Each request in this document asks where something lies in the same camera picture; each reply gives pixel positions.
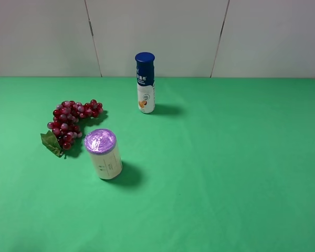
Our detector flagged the purple garbage bag roll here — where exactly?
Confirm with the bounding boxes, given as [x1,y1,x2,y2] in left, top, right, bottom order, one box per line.
[84,129,122,180]

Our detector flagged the blue cap yogurt bottle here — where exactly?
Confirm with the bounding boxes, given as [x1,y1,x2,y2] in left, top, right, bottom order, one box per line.
[135,52,155,114]

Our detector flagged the red artificial grape bunch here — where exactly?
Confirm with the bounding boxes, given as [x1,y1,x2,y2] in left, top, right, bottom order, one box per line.
[40,99,104,158]

